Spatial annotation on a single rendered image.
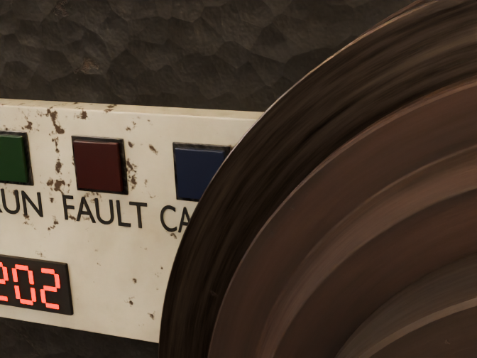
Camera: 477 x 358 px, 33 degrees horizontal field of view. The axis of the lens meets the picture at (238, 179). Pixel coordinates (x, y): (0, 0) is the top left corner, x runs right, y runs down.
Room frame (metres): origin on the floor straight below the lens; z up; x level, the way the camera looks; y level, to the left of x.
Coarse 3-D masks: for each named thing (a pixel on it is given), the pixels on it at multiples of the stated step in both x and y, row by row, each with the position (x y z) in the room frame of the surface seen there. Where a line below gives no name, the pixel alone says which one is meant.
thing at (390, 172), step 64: (384, 128) 0.33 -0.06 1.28; (448, 128) 0.32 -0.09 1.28; (320, 192) 0.34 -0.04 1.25; (384, 192) 0.33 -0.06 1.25; (448, 192) 0.30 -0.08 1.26; (256, 256) 0.35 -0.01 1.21; (320, 256) 0.33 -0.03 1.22; (384, 256) 0.31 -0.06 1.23; (448, 256) 0.30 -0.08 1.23; (256, 320) 0.35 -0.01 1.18; (320, 320) 0.32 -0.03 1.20
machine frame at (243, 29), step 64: (0, 0) 0.60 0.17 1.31; (64, 0) 0.58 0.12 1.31; (128, 0) 0.56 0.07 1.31; (192, 0) 0.55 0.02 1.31; (256, 0) 0.53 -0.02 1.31; (320, 0) 0.51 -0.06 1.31; (384, 0) 0.50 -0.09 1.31; (0, 64) 0.61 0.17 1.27; (64, 64) 0.59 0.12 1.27; (128, 64) 0.57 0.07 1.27; (192, 64) 0.55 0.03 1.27; (256, 64) 0.53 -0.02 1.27; (0, 320) 0.62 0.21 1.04
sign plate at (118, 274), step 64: (0, 128) 0.58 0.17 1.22; (64, 128) 0.56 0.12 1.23; (128, 128) 0.54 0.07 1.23; (192, 128) 0.53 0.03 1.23; (0, 192) 0.59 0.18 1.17; (64, 192) 0.57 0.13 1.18; (128, 192) 0.55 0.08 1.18; (0, 256) 0.59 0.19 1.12; (64, 256) 0.57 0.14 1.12; (128, 256) 0.55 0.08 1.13; (64, 320) 0.57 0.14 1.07; (128, 320) 0.55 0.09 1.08
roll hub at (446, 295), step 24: (456, 264) 0.29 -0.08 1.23; (408, 288) 0.30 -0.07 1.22; (432, 288) 0.28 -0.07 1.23; (456, 288) 0.27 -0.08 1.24; (384, 312) 0.29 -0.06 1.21; (408, 312) 0.27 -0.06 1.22; (432, 312) 0.26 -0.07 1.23; (456, 312) 0.25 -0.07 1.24; (360, 336) 0.29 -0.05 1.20; (384, 336) 0.27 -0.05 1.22; (408, 336) 0.26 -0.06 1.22; (432, 336) 0.25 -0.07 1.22; (456, 336) 0.25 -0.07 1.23
